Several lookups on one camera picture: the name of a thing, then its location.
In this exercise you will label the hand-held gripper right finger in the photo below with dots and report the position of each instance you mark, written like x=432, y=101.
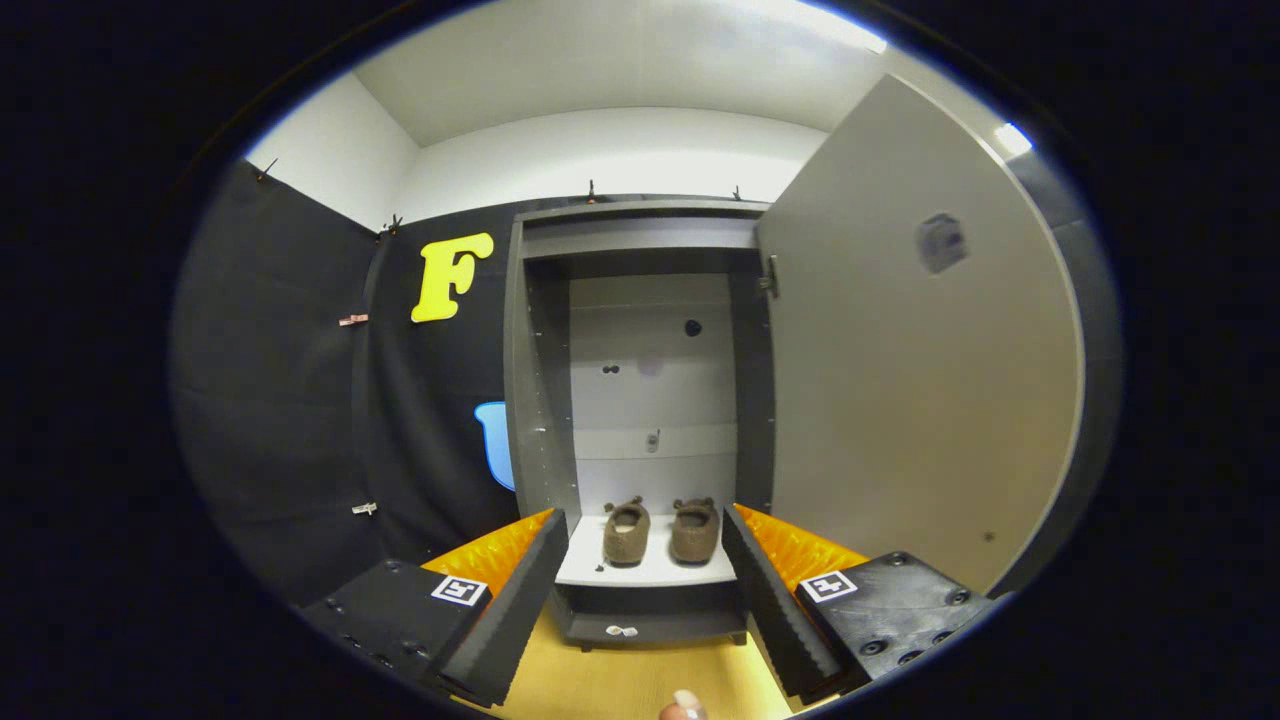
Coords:
x=772, y=610

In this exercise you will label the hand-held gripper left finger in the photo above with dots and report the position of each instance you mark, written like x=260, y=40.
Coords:
x=515, y=620

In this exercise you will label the brown fuzzy shoe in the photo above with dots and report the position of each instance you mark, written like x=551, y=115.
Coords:
x=625, y=545
x=694, y=540

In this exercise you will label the dark grey shoe cabinet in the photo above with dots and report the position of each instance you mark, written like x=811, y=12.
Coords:
x=540, y=400

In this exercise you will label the pink clip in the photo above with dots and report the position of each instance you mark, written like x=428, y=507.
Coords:
x=353, y=320

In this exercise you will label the small ceiling light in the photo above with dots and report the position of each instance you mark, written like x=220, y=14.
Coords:
x=1012, y=138

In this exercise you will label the long ceiling light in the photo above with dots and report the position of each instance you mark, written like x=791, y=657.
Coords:
x=830, y=25

